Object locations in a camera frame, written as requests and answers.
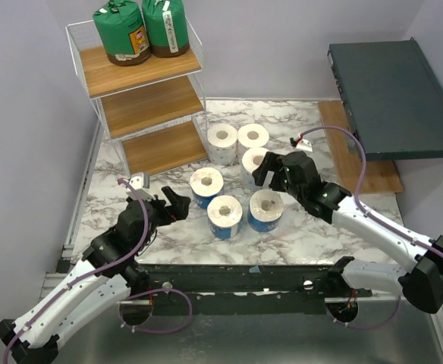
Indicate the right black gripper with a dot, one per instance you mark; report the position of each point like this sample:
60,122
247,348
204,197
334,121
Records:
275,173

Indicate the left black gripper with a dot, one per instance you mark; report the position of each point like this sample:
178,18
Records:
179,203

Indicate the white patterned roll blue dots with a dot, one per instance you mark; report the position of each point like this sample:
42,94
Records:
250,161

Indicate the green roll white label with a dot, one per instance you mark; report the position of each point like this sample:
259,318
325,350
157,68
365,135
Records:
166,27

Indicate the green roll orange label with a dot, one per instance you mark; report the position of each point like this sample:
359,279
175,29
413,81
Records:
122,32

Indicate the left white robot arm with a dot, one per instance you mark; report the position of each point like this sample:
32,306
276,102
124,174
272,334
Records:
106,274

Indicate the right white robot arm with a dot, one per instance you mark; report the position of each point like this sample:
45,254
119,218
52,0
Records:
417,272

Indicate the blue wrapped roll right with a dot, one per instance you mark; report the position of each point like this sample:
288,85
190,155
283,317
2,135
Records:
265,210

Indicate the blue wrapped roll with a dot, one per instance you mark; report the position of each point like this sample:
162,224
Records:
206,184
265,210
225,216

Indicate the blue wrapped roll left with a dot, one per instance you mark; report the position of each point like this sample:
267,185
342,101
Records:
206,184

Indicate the blue wrapped roll centre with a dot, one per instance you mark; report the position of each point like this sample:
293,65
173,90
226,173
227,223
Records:
225,216

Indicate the wooden board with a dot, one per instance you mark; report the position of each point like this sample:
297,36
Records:
380,177

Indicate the dark teal metal box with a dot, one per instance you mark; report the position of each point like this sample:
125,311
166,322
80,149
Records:
391,97

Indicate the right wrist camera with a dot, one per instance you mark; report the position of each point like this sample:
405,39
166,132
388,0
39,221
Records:
299,143

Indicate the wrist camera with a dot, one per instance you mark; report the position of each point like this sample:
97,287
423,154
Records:
299,143
137,186

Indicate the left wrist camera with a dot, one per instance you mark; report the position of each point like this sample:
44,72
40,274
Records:
137,186

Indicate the black mounting rail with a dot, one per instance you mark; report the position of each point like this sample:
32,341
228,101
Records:
236,290

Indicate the white wire wooden shelf unit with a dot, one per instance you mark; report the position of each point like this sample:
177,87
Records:
154,113

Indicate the aluminium extrusion rail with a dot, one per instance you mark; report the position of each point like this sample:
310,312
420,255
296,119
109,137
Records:
64,262

